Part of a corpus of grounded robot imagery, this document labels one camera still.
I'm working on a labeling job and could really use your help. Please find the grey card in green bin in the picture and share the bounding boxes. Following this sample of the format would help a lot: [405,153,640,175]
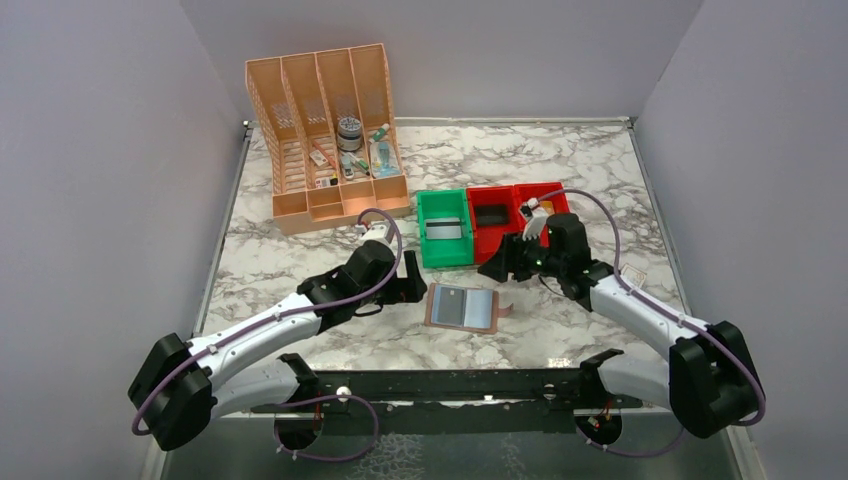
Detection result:
[424,217,464,240]

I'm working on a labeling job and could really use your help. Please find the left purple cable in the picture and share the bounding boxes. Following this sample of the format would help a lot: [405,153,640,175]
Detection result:
[131,207,404,464]

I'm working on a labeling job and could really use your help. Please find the green marker pen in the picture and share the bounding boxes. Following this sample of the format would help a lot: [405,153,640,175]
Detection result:
[350,156,370,176]

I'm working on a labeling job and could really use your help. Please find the red white small packet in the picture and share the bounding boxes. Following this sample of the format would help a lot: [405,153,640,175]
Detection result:
[309,148,338,169]

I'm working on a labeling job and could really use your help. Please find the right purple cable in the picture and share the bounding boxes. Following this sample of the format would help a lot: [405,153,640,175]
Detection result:
[527,188,767,460]

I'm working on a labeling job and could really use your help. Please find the red plastic double bin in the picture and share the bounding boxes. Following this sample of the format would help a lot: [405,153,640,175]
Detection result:
[466,182,563,265]

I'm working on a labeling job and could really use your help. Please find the orange plastic file organizer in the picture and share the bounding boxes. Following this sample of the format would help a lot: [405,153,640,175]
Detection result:
[245,43,411,235]

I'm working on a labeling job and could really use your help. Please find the small red white box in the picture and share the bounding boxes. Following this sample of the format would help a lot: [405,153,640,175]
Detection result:
[620,264,647,289]

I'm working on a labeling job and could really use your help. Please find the green plastic bin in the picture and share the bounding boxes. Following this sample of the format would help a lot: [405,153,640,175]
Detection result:
[416,189,473,268]

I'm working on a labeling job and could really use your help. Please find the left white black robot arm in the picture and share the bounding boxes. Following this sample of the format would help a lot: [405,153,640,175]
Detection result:
[128,240,427,451]

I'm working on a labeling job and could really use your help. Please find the blue packaged item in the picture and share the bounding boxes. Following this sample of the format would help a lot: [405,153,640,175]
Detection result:
[369,141,402,178]

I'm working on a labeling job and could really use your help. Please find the black metal base rail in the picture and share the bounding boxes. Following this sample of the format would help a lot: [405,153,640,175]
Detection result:
[233,368,643,416]

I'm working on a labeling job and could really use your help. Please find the green white glue tube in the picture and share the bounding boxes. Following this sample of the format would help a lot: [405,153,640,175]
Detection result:
[369,123,391,143]

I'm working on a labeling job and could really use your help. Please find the small round tin can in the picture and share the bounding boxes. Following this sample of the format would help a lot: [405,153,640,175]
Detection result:
[336,116,363,152]

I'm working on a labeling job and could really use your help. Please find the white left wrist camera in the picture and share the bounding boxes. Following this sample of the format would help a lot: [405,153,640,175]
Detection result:
[355,221,395,246]

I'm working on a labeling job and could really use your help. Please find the black VIP credit card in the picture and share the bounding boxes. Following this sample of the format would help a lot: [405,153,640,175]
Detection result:
[473,204,510,228]

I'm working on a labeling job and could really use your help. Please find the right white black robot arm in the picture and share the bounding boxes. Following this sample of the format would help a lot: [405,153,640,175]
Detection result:
[478,213,765,438]

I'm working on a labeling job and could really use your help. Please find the purple cable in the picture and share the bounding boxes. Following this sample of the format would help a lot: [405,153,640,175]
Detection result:
[131,207,404,464]
[527,188,767,460]

